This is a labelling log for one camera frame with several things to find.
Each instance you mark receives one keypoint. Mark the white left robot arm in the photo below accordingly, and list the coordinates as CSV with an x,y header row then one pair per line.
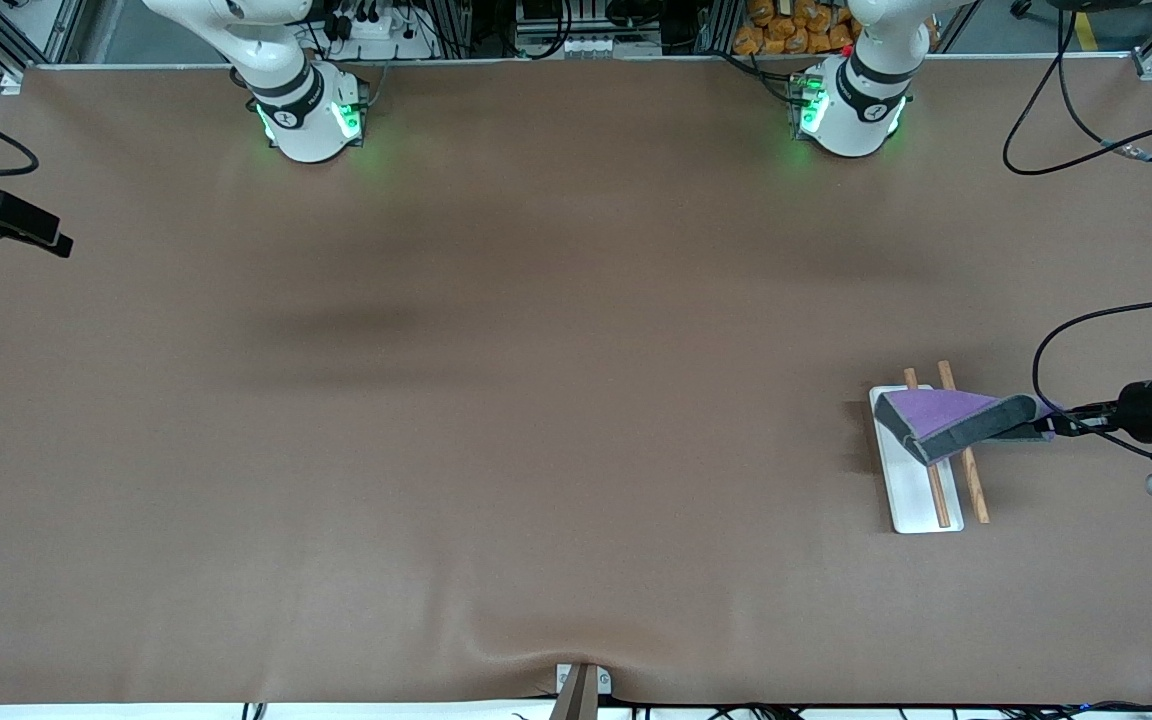
x,y
861,110

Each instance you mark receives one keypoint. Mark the white power strip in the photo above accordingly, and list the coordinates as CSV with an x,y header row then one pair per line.
x,y
371,27

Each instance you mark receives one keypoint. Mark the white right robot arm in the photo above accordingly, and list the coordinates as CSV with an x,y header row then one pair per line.
x,y
311,115

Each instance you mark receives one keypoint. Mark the grey metal camera mount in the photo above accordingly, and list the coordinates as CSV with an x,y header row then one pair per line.
x,y
581,690

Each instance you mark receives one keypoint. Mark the purple microfibre towel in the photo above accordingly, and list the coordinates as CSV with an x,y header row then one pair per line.
x,y
946,415

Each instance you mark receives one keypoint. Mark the orange snack packets pile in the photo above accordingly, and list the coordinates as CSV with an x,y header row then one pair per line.
x,y
796,30

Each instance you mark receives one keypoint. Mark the white terminal block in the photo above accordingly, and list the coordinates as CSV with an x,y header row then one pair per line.
x,y
588,46

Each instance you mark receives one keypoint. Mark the white rack with wooden bars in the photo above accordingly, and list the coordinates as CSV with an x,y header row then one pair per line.
x,y
921,500

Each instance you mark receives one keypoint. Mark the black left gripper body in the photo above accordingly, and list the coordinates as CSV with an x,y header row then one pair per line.
x,y
1144,409

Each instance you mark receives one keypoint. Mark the brown table mat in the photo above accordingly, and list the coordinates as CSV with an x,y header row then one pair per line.
x,y
536,450

